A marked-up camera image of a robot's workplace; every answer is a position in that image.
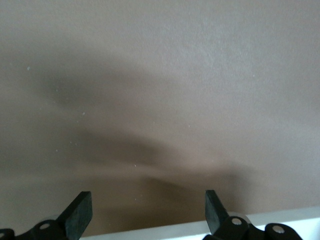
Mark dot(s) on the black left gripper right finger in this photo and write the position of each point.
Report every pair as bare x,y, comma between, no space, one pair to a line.
215,215

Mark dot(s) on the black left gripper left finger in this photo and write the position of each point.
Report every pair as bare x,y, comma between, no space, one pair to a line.
77,217

